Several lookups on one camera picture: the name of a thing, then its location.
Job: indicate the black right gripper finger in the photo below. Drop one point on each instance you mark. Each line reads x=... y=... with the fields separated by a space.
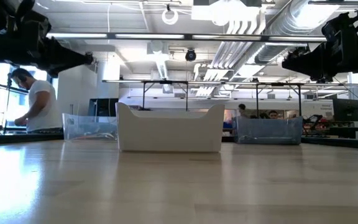
x=306 y=63

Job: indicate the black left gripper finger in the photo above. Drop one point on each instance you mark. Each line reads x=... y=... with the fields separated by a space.
x=67 y=59

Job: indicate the person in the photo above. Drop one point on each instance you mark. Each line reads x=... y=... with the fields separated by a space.
x=273 y=114
x=43 y=105
x=242 y=109

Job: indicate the black monitor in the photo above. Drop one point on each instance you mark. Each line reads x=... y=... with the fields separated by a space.
x=346 y=109

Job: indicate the clear plastic bin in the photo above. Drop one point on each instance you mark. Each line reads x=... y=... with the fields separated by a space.
x=85 y=127

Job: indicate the grey translucent plastic bin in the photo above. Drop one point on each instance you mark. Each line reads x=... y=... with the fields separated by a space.
x=269 y=130

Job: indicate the overhead light bar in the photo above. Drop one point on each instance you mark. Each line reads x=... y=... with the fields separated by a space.
x=151 y=36

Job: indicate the white plastic bin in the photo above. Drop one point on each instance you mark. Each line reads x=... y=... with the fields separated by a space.
x=169 y=133

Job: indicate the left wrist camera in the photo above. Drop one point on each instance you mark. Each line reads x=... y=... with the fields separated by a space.
x=36 y=25

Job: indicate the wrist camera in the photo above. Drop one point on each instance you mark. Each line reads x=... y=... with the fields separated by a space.
x=340 y=28
x=36 y=25

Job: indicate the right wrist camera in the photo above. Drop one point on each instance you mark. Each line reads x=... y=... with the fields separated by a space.
x=340 y=28

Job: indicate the black gantry frame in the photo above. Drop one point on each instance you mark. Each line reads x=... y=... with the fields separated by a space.
x=299 y=99
x=144 y=93

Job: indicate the black aluminium table frame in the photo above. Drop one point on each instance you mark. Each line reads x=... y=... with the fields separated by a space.
x=26 y=137

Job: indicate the black overhead camera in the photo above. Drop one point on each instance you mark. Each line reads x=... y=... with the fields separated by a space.
x=190 y=55

